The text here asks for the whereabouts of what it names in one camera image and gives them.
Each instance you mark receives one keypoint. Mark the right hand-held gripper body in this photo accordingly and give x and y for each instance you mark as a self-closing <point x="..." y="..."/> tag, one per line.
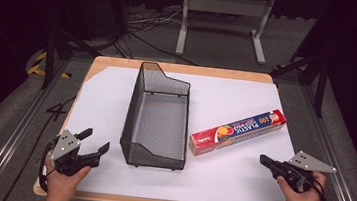
<point x="297" y="175"/>

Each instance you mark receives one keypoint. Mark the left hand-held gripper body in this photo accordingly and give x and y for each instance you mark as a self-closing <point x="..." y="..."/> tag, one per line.
<point x="65" y="145"/>

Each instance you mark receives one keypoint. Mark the red blue plastic wrap box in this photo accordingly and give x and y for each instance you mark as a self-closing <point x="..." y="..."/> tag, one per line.
<point x="238" y="132"/>

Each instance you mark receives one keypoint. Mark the black mesh basket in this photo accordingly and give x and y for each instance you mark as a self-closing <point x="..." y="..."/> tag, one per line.
<point x="160" y="125"/>

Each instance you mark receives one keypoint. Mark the person's left hand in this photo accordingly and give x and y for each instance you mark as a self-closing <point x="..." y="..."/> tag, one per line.
<point x="63" y="185"/>

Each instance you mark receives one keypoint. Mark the white table mat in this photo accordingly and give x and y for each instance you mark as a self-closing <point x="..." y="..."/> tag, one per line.
<point x="224" y="182"/>

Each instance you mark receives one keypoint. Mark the black metal stand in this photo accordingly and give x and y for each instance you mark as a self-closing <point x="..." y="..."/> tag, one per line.
<point x="49" y="60"/>
<point x="320" y="88"/>

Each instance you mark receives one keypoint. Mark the yellow black striped tape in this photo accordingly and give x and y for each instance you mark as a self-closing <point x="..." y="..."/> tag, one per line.
<point x="37" y="65"/>

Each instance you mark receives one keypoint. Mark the white metal stand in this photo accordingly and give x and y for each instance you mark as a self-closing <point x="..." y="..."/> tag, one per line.
<point x="225" y="5"/>

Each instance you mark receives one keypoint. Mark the aluminium rail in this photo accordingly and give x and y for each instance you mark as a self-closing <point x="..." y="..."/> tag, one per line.
<point x="19" y="130"/>
<point x="334" y="157"/>

